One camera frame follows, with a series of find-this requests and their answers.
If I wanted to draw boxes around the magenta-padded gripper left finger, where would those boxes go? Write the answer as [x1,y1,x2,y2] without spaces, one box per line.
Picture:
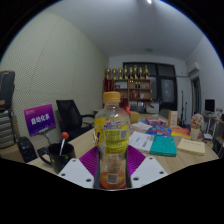
[57,145,101,190]

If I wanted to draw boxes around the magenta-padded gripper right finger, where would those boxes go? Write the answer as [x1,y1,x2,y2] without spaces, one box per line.
[126,144,169,189]

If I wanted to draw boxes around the clear yellow-labelled drink bottle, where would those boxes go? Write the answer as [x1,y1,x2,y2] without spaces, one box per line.
[93,91,132,191]

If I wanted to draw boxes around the black dotted mug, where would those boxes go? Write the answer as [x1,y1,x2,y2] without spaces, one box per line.
[37,142,77,174]

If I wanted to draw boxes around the teal book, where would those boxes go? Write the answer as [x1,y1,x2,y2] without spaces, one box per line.
[148,135,178,158]

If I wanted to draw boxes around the white printed booklet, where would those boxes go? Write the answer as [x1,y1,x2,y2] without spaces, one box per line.
[128,130,155,154]

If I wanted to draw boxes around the pale yellow notepad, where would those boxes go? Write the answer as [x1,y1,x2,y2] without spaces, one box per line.
[92,129,100,145]

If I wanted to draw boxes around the red-tipped white stirrer stick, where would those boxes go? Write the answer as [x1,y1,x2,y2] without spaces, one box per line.
[58,131,70,157]

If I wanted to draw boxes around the blue colourful book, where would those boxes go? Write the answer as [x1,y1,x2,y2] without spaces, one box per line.
[145,124,173,138]

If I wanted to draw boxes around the white magazine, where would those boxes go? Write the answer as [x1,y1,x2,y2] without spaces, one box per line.
[129,121,153,134]

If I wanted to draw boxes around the pink flat box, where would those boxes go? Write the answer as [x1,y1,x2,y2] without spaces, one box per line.
[145,117,167,127]

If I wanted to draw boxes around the beige book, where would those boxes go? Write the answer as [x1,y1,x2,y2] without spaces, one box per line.
[176,137,207,157]

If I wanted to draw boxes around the orange colourful book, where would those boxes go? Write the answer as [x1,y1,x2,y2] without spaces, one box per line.
[170,126,193,139]

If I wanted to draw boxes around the black office chair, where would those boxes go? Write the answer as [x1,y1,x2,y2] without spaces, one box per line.
[55,99,96,141]

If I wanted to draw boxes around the yellow gift box red ribbon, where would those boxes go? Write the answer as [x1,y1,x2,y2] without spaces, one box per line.
[124,105,141,125]

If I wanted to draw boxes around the black pouch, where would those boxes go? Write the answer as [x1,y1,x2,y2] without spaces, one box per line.
[17,135,38,163]

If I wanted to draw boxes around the orange upright carton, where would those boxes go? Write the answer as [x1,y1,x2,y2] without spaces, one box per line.
[167,110,179,128]

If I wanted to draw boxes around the purple desk sign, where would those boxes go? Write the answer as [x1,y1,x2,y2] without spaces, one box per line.
[23,103,57,137]

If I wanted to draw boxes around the pink flowers in white vase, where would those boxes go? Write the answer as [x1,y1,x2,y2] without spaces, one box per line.
[189,113,205,141]

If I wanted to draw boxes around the thin black tripod stand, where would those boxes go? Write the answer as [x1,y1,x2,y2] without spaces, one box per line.
[180,89,188,128]

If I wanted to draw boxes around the cluttered wooden side desk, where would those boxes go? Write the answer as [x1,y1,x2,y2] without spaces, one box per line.
[202,112,224,158]

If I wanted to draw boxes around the wooden shelf unit with trophies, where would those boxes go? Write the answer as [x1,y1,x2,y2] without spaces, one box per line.
[103,64,153,109]

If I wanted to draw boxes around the black framed glass door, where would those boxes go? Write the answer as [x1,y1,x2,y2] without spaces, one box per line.
[122,62,178,113]

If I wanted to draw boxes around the grey ribbed case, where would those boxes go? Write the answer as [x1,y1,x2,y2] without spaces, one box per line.
[0,109,18,150]

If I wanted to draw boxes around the black computer monitor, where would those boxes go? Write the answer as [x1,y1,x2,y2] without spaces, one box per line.
[204,98,216,114]

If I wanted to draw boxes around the black backpack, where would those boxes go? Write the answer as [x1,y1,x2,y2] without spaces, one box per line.
[0,70,16,112]

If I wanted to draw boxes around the white wall air conditioner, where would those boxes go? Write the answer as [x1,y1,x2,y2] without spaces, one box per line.
[187,62,201,76]

